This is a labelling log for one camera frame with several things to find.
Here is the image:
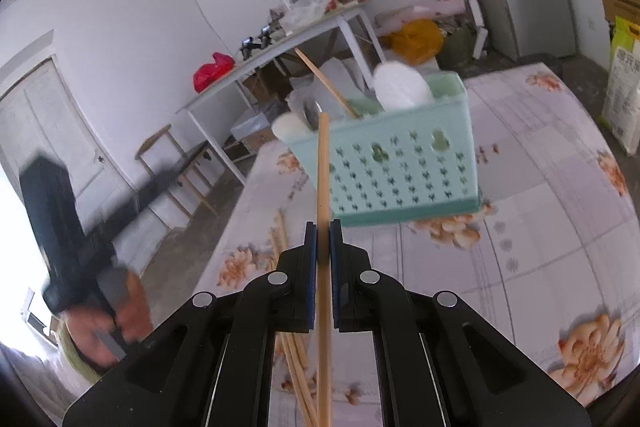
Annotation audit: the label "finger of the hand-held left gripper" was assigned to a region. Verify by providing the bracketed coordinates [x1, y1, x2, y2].
[112, 166, 182, 244]

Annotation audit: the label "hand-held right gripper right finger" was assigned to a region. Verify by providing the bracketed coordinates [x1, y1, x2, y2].
[330, 219, 592, 427]

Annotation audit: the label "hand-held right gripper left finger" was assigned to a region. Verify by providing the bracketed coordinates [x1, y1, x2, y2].
[62, 221, 318, 427]

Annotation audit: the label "green plastic utensil basket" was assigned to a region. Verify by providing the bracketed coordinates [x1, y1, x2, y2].
[289, 72, 483, 228]

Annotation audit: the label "person's left forearm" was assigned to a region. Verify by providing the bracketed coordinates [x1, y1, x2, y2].
[52, 322, 103, 385]

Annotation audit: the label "person's left hand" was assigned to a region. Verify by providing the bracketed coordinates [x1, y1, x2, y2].
[62, 271, 154, 369]

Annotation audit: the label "wooden chair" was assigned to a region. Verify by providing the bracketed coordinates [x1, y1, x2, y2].
[136, 124, 218, 218]

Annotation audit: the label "white door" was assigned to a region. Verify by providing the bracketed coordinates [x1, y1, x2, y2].
[0, 57, 131, 258]

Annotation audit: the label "small cardboard box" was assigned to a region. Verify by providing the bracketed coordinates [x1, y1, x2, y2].
[240, 127, 276, 152]

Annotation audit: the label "grey flat box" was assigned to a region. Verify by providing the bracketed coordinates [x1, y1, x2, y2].
[230, 109, 281, 142]

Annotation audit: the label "red plastic bag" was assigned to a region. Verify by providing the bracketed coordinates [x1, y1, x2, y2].
[193, 52, 236, 94]

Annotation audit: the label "white woven sack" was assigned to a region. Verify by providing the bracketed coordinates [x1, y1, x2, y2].
[287, 59, 371, 118]

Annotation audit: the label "white table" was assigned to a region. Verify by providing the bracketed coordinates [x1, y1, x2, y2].
[175, 2, 386, 185]

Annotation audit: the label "floral tablecloth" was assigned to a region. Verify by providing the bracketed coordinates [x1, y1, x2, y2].
[197, 62, 640, 427]

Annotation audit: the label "white plastic bag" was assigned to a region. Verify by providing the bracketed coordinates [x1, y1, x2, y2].
[279, 0, 332, 32]

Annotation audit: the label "yellow plastic bag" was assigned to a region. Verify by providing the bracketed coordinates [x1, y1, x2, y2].
[390, 19, 446, 68]

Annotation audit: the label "olive green bucket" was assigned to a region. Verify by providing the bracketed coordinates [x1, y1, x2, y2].
[440, 27, 473, 65]

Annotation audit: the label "white panel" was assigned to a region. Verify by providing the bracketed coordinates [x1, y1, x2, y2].
[465, 0, 489, 58]

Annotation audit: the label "rice bag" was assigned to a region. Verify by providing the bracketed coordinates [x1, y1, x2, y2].
[601, 16, 640, 154]

